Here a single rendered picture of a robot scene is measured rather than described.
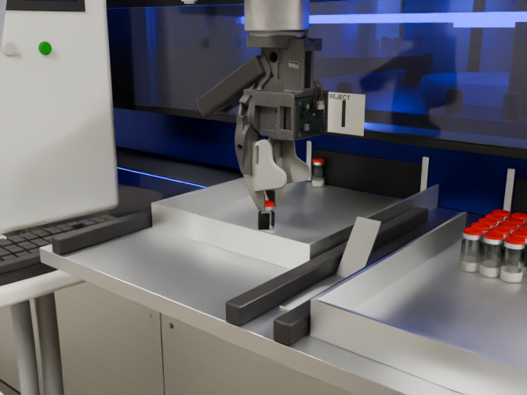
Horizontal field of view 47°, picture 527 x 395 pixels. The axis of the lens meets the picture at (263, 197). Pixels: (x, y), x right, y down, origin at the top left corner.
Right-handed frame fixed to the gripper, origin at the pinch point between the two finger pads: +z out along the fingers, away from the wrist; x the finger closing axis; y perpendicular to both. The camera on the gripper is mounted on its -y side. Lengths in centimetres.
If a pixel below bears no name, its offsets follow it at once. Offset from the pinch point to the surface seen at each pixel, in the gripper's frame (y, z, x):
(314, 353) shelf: 21.6, 5.4, -19.9
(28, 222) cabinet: -49, 12, -5
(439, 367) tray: 31.5, 3.9, -17.9
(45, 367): -59, 48, 1
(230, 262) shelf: 2.4, 5.4, -9.1
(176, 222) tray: -9.4, 3.6, -6.4
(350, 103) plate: 0.7, -10.2, 19.5
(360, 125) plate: 2.5, -7.1, 19.5
